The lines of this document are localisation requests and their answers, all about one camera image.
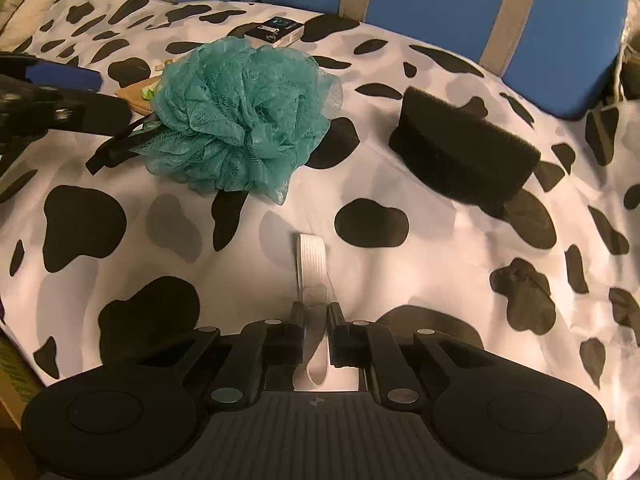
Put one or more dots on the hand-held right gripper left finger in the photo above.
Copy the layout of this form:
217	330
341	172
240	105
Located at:
299	321

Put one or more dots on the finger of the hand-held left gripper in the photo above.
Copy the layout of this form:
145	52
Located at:
80	110
60	75

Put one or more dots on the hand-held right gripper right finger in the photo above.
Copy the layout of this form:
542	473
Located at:
333	321

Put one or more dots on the white elastic band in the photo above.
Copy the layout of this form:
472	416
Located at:
312	265

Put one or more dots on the teal mesh bath pouf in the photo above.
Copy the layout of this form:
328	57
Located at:
240	115

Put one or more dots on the black tissue pack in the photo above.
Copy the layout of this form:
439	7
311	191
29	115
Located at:
275	32

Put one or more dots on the cow print blanket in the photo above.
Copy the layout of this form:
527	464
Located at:
425	270

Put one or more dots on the black foam sponge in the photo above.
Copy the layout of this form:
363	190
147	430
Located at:
460	155

